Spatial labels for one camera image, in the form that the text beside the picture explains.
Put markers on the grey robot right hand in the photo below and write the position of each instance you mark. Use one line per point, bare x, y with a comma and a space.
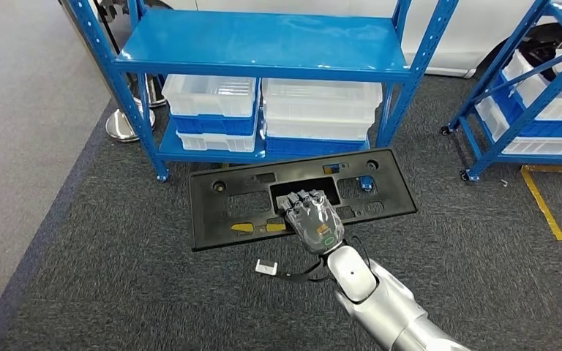
315, 225

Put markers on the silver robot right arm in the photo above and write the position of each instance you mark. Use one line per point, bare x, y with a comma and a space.
383, 310

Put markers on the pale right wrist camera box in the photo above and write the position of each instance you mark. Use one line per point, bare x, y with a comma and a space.
266, 267

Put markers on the white car red stripe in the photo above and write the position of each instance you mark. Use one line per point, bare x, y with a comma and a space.
455, 43

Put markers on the black plastic plate holder part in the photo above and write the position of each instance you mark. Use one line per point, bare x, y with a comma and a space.
206, 218

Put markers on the blue metal shelf rack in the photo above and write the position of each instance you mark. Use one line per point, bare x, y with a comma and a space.
261, 43
518, 120

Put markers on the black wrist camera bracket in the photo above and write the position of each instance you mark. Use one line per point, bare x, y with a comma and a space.
303, 278

